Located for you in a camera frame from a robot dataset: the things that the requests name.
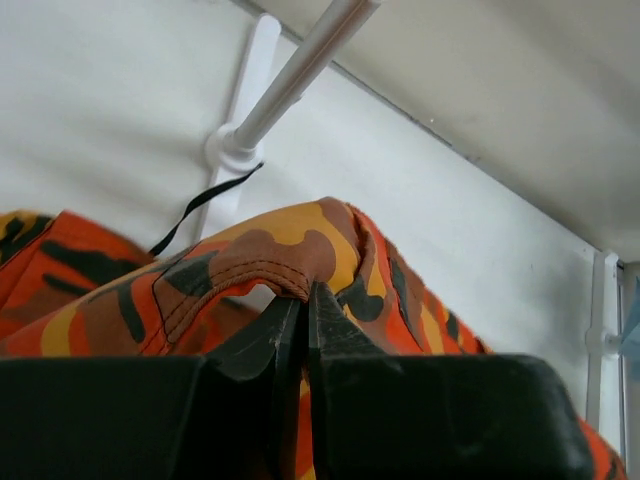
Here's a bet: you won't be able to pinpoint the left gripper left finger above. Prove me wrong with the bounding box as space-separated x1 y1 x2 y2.
207 299 300 479

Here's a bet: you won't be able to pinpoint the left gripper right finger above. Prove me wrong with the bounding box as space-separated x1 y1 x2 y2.
308 284 400 479

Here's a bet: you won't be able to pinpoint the orange camouflage trousers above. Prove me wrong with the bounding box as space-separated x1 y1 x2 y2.
1 198 626 479

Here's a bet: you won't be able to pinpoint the white metal clothes rack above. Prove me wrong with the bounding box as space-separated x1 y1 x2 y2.
196 1 627 450

